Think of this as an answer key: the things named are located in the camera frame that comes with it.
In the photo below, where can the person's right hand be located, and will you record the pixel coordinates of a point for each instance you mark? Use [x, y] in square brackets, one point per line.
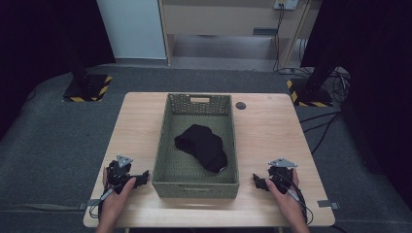
[285, 200]

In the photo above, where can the striped black stand base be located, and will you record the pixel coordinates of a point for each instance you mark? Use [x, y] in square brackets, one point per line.
[97, 89]
[304, 97]

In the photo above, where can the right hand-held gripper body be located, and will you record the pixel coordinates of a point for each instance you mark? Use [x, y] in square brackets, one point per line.
[281, 176]

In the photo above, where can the dark round table grommet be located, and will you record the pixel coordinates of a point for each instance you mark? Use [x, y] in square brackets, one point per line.
[240, 105]

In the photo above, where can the light wooden desk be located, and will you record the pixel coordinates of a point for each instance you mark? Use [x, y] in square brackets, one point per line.
[223, 19]

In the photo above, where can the green woven basket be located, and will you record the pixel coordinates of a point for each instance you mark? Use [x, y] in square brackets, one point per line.
[194, 152]

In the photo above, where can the dark curtain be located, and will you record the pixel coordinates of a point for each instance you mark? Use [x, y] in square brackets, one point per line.
[42, 48]
[379, 81]

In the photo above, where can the black cloth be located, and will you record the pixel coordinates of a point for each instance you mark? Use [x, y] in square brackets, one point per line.
[204, 145]

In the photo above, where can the person's left hand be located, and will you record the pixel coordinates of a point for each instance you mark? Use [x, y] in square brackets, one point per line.
[117, 200]

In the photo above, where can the white panel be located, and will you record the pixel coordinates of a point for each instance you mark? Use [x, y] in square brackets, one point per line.
[132, 29]

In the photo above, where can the grey tape strip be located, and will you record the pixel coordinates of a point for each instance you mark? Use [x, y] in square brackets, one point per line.
[327, 204]
[88, 204]

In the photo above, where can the black stand post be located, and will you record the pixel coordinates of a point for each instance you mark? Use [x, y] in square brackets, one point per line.
[319, 76]
[79, 69]

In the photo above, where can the white power strip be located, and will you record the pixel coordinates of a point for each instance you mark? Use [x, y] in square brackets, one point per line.
[286, 4]

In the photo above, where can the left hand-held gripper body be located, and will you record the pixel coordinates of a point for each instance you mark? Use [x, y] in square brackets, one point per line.
[117, 174]

